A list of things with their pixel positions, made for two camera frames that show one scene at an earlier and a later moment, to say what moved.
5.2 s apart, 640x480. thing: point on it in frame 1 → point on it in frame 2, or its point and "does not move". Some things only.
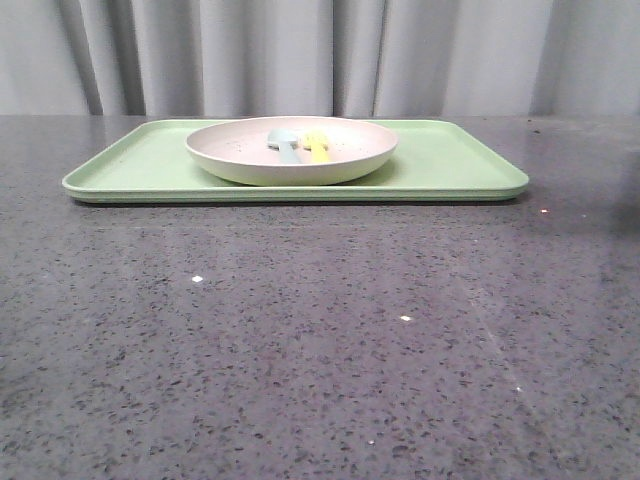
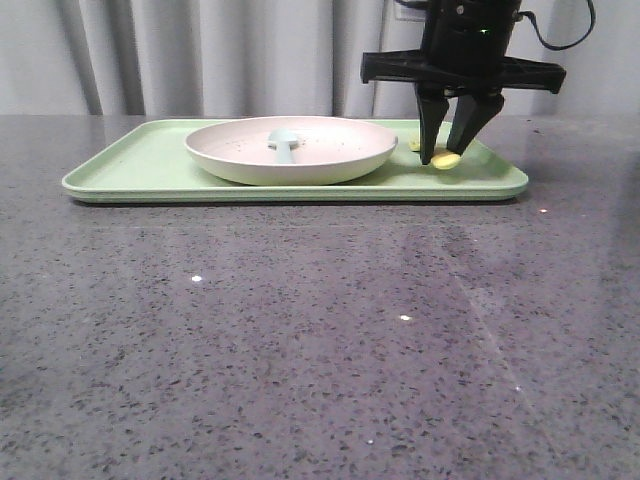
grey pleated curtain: x=320 y=57 does not move
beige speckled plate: x=238 y=149 does not move
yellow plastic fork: x=317 y=144 → x=440 y=161
